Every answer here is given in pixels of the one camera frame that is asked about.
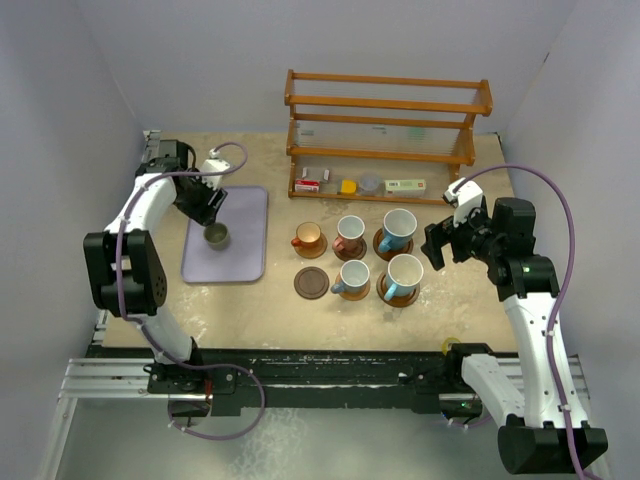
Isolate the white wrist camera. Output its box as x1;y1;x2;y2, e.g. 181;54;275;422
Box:
199;149;232;190
443;178;484;227

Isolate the olive green small cup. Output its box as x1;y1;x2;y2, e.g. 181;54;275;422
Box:
203;222;231;251

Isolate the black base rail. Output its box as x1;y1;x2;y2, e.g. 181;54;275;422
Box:
87;344;489;418

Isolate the orange terracotta coaster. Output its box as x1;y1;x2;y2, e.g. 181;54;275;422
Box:
339;283;370;301

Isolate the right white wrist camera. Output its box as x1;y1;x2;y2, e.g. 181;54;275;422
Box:
443;178;484;227

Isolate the brown red mug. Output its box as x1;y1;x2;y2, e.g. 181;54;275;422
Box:
332;215;365;253

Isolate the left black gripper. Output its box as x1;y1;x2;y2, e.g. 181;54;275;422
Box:
175;171;226;226

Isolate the lavender plastic tray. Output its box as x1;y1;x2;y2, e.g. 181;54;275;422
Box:
181;185;268;283

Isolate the yellow tape roll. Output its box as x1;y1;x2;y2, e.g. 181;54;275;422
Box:
441;337;461;354

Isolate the light blue tall mug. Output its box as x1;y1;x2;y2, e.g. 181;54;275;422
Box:
386;254;424;286

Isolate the wooden three-tier shelf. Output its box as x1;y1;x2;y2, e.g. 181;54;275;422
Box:
284;70;494;198

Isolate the teal mug white inside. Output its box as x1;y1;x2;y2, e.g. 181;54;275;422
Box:
378;208;417;253

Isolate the light wood coaster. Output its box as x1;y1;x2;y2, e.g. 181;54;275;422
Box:
294;234;328;259

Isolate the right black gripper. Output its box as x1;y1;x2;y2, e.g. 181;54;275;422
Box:
422;200;503;270

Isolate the aluminium frame rail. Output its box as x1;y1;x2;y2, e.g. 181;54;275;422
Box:
34;356;156;480

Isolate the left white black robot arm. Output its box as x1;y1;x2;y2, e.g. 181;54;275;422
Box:
83;140;236;392

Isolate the dark brown coaster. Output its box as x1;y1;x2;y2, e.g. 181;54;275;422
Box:
293;266;330;300

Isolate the dark walnut coaster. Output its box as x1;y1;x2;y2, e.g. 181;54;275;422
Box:
332;235;367;262

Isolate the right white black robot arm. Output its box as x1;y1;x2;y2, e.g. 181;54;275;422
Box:
421;194;608;478

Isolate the ringed brown wooden coaster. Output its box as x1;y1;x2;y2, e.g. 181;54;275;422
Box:
372;227;416;263

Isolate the orange copper small cup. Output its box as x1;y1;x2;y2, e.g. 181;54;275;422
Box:
291;222;322;249

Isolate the green white long box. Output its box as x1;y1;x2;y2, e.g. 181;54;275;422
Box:
384;179;426;198

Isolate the yellow small object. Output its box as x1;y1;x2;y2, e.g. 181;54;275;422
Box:
339;179;358;195

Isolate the grey blue mug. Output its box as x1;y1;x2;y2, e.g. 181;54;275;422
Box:
331;260;370;295

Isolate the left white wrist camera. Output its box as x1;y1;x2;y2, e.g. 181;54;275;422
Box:
199;149;232;190

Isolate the red white small box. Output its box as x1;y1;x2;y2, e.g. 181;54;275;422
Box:
294;179;321;193

